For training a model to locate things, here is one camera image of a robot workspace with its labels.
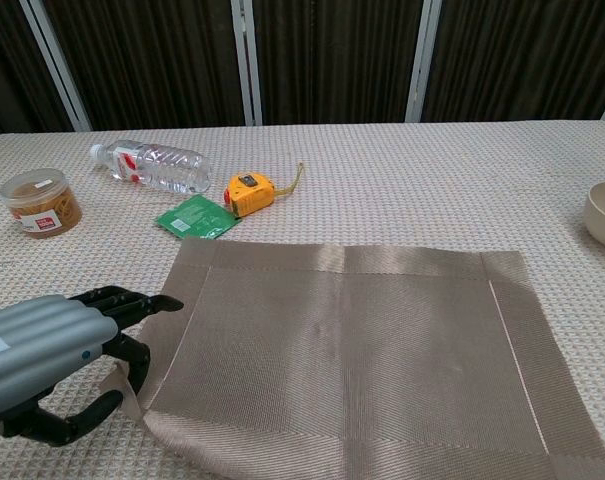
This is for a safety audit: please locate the clear jar of rubber bands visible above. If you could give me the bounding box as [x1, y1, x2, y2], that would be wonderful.
[0, 168, 83, 239]

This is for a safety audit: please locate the beige woven tablecloth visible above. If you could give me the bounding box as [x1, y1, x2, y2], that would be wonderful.
[0, 118, 605, 480]

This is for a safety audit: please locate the yellow tape measure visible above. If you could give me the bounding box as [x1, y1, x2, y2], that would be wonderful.
[224, 162, 305, 218]

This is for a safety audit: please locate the brown woven placemat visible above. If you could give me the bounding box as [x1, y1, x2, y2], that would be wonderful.
[97, 237, 605, 480]

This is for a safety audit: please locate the green sachet packet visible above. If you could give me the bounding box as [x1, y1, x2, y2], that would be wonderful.
[154, 193, 243, 240]

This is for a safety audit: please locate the clear plastic water bottle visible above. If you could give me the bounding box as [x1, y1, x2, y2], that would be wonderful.
[90, 140, 213, 195]

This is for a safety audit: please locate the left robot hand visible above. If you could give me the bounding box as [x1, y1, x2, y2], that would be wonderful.
[0, 285, 185, 447]

